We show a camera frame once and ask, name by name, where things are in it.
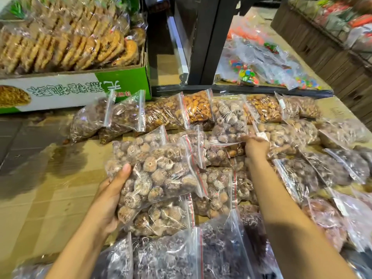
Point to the person's right hand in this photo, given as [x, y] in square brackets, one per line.
[258, 151]

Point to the person's left hand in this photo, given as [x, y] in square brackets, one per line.
[106, 203]

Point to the person's left thumb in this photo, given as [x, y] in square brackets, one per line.
[122, 174]

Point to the person's right fingers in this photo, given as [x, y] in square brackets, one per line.
[251, 140]

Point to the small zip bag dried fruit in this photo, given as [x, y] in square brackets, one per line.
[229, 122]

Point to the large zip bag dried fruit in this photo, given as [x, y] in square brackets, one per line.
[157, 171]

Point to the person's left forearm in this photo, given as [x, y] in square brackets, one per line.
[84, 252]

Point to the person's right forearm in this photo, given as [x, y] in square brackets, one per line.
[290, 223]

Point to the pile of clear snack bags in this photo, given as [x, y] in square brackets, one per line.
[293, 174]

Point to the heap of colourful candy bags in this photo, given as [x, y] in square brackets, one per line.
[261, 60]

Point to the brown cardboard sheet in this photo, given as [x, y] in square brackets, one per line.
[43, 200]

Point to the green white cardboard box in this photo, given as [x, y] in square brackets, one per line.
[75, 87]

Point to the brown wooden display crate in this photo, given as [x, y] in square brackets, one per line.
[328, 63]

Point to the stack of cookie packets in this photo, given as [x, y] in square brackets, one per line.
[66, 40]

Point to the heap of wrapped sweets packets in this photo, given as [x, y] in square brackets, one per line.
[343, 17]

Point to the black metal shelf frame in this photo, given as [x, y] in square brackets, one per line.
[209, 40]

